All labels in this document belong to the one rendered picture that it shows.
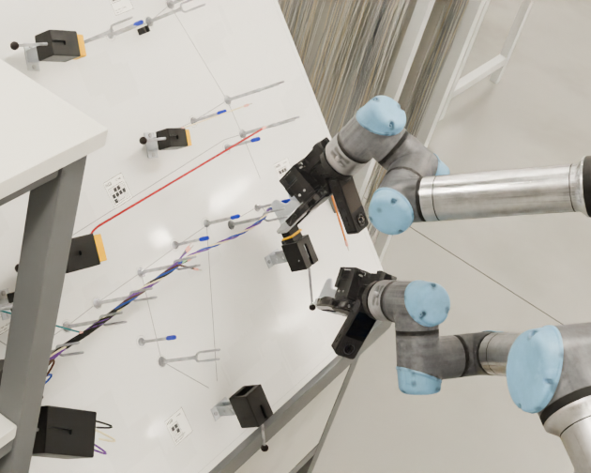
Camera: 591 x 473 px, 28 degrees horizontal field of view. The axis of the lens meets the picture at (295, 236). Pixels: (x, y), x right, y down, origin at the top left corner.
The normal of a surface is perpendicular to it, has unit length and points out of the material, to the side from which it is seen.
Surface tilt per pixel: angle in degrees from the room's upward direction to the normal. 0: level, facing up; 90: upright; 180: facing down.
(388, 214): 90
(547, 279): 0
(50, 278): 90
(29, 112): 0
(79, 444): 46
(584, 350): 14
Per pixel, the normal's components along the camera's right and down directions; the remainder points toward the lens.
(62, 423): 0.75, -0.15
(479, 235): 0.26, -0.76
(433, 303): 0.52, -0.01
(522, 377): -0.93, -0.06
